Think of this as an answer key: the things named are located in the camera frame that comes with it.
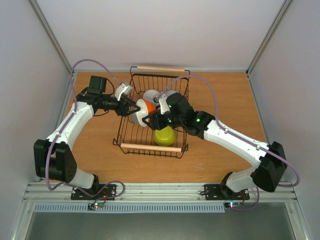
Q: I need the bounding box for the blue patterned white bowl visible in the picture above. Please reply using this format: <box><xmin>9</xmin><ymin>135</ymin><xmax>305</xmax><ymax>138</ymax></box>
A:
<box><xmin>164</xmin><ymin>90</ymin><xmax>178</xmax><ymax>98</ymax></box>

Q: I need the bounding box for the circuit board with leds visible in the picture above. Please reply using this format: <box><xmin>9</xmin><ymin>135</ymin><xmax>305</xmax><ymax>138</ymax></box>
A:
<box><xmin>87</xmin><ymin>202</ymin><xmax>104</xmax><ymax>211</ymax></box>
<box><xmin>224</xmin><ymin>201</ymin><xmax>241</xmax><ymax>209</ymax></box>

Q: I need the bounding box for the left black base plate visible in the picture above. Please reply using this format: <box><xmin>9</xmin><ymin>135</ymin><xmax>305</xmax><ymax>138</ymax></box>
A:
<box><xmin>70</xmin><ymin>184</ymin><xmax>117</xmax><ymax>201</ymax></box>

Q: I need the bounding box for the green bowl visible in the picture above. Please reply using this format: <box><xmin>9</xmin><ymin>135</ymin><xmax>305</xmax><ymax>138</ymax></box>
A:
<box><xmin>153</xmin><ymin>126</ymin><xmax>176</xmax><ymax>147</ymax></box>

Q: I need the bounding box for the purple cable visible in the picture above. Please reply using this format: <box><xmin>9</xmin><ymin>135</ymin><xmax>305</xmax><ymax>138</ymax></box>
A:
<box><xmin>156</xmin><ymin>75</ymin><xmax>301</xmax><ymax>210</ymax></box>
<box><xmin>46</xmin><ymin>58</ymin><xmax>127</xmax><ymax>199</ymax></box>

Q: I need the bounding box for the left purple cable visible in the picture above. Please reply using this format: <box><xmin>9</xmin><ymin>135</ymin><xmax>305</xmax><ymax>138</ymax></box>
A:
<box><xmin>46</xmin><ymin>58</ymin><xmax>127</xmax><ymax>199</ymax></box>

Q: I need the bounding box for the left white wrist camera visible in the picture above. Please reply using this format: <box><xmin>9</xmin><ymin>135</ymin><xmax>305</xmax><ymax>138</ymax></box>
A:
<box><xmin>114</xmin><ymin>82</ymin><xmax>133</xmax><ymax>102</ymax></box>

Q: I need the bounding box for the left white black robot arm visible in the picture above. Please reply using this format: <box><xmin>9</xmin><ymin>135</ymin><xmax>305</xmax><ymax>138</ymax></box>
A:
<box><xmin>33</xmin><ymin>76</ymin><xmax>140</xmax><ymax>199</ymax></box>

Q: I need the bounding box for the right circuit board with leds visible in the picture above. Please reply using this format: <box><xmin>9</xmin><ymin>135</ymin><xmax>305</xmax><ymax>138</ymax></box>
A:
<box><xmin>224</xmin><ymin>201</ymin><xmax>241</xmax><ymax>209</ymax></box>

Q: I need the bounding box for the white bowl orange outside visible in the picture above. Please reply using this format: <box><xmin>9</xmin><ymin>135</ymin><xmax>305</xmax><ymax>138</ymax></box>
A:
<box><xmin>136</xmin><ymin>99</ymin><xmax>156</xmax><ymax>127</ymax></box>

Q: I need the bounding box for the speckled grey white bowl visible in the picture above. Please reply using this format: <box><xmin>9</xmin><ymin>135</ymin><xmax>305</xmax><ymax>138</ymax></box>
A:
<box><xmin>129</xmin><ymin>112</ymin><xmax>142</xmax><ymax>125</ymax></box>

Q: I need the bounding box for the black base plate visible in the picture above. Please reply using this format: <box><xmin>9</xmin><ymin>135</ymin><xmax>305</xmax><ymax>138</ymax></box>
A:
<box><xmin>70</xmin><ymin>184</ymin><xmax>117</xmax><ymax>201</ymax></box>
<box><xmin>200</xmin><ymin>184</ymin><xmax>250</xmax><ymax>201</ymax></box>

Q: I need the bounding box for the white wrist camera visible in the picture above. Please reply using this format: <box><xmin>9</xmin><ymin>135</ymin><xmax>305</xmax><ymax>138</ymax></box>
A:
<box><xmin>114</xmin><ymin>82</ymin><xmax>133</xmax><ymax>102</ymax></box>
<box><xmin>153</xmin><ymin>93</ymin><xmax>170</xmax><ymax>115</ymax></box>

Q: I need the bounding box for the black wire dish rack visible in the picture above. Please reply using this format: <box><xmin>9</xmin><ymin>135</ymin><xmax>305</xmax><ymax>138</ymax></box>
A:
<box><xmin>111</xmin><ymin>64</ymin><xmax>191</xmax><ymax>159</ymax></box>

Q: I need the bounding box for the grey slotted cable duct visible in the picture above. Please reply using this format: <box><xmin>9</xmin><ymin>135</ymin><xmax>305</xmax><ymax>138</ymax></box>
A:
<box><xmin>33</xmin><ymin>203</ymin><xmax>225</xmax><ymax>214</ymax></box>

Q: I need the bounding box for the left circuit board with leds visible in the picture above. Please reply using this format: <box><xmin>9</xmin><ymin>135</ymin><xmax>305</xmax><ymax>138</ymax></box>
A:
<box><xmin>87</xmin><ymin>202</ymin><xmax>104</xmax><ymax>211</ymax></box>

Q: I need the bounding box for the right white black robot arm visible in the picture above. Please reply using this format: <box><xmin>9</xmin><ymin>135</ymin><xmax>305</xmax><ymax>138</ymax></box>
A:
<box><xmin>141</xmin><ymin>92</ymin><xmax>287</xmax><ymax>199</ymax></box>

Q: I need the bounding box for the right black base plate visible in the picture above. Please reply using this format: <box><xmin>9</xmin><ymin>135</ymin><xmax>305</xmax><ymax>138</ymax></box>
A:
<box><xmin>200</xmin><ymin>184</ymin><xmax>250</xmax><ymax>201</ymax></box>

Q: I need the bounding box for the aluminium rail front frame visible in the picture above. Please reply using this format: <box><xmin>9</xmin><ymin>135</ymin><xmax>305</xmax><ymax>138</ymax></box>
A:
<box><xmin>22</xmin><ymin>182</ymin><xmax>298</xmax><ymax>203</ymax></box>

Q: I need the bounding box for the plain white bowl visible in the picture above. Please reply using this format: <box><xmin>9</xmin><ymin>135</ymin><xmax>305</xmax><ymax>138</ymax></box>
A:
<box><xmin>142</xmin><ymin>89</ymin><xmax>159</xmax><ymax>106</ymax></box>

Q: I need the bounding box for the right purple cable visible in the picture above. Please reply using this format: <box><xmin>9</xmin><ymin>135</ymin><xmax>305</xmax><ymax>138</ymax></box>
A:
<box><xmin>156</xmin><ymin>75</ymin><xmax>301</xmax><ymax>210</ymax></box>

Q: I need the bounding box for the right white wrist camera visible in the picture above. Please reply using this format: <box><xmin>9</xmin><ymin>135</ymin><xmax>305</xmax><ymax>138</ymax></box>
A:
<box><xmin>153</xmin><ymin>93</ymin><xmax>170</xmax><ymax>115</ymax></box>

